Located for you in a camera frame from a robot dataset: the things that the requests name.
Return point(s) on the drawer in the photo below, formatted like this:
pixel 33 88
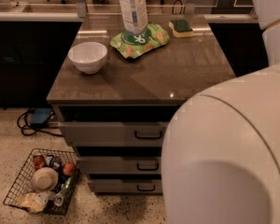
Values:
pixel 120 165
pixel 113 134
pixel 125 186

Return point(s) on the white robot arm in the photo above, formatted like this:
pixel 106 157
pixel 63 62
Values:
pixel 220 160

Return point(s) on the grey drawer cabinet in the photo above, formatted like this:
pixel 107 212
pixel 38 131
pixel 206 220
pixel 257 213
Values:
pixel 147 89

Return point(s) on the middle drawer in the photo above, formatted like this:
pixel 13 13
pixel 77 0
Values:
pixel 120 165

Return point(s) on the tan round lid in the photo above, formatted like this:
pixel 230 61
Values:
pixel 44 179

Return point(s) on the black wire basket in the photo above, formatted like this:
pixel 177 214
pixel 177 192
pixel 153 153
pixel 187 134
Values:
pixel 23 184

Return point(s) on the clear glass bottle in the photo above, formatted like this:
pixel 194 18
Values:
pixel 60 196

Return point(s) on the clear blue plastic bottle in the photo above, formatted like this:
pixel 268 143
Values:
pixel 134 15

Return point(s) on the red apple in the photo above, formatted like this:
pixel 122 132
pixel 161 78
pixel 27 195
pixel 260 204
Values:
pixel 69 168

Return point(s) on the green yellow sponge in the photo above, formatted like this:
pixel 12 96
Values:
pixel 180 28

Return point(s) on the yellow chip bag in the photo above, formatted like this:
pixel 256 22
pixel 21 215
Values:
pixel 33 202

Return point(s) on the red jar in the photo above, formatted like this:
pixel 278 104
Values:
pixel 39 161

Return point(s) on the small dark can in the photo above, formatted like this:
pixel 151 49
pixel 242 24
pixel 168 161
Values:
pixel 54 162

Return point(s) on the top drawer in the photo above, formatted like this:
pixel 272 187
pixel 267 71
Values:
pixel 113 134

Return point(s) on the white ceramic bowl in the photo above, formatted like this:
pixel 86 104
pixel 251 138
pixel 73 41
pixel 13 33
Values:
pixel 88 57

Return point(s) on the green snack bag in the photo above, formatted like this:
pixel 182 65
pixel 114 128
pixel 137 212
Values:
pixel 133 46

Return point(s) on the blue power box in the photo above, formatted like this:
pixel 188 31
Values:
pixel 40 116

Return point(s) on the bottom drawer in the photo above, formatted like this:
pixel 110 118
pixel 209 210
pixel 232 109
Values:
pixel 125 186

